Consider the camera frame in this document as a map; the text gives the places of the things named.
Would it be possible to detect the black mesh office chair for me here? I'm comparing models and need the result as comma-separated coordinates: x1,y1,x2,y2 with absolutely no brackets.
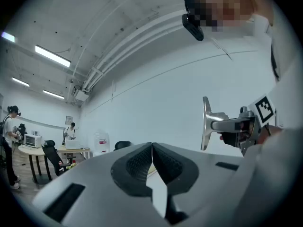
42,140,71,177

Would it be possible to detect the pile of clear water jugs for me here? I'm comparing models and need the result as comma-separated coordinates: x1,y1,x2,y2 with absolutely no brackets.
93,129,111,155

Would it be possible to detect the person's light sweatshirt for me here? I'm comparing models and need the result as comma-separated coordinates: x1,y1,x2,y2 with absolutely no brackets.
233,14,303,227

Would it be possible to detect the white air conditioner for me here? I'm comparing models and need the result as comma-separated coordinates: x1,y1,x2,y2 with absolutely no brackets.
71,85,90,102

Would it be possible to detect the person's head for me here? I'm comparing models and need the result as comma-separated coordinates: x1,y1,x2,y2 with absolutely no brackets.
194,0,275,33

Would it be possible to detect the wooden desk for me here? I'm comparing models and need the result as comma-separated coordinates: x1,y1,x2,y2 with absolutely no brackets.
56,145,91,160

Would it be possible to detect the white ceiling pipe run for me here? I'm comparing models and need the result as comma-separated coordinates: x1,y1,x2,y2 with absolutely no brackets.
81,8,190,93

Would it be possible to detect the black high-back office chair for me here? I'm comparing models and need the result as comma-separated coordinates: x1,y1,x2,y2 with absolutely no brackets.
114,140,132,152

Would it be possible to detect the round wooden table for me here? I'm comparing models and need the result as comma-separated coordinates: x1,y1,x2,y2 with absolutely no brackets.
18,144,61,185

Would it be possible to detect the black shoulder strap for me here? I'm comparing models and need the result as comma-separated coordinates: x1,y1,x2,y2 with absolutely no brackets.
270,41,281,81

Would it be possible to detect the ceiling strip light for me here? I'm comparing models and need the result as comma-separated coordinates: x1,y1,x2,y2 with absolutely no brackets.
42,89,65,100
1,31,16,43
11,77,30,87
35,44,71,68

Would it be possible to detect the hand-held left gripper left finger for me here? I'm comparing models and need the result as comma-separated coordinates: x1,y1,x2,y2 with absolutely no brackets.
32,142,171,227

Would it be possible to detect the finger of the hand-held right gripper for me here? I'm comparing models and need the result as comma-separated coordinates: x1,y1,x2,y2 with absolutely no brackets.
210,118,238,131
222,131,238,149

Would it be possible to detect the white microwave oven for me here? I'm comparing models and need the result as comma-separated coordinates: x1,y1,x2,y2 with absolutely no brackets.
24,133,42,149

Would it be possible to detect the person's right forearm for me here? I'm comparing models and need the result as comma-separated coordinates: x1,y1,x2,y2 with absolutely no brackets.
257,125,284,145

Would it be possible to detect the black head-worn camera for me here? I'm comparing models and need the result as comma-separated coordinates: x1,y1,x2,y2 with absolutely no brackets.
181,0,205,42

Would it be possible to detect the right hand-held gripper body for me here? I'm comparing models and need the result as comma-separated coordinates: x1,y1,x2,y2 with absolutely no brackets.
236,93,277,156

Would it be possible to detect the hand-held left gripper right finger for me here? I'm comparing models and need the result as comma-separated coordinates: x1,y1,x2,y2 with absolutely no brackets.
151,142,246,227

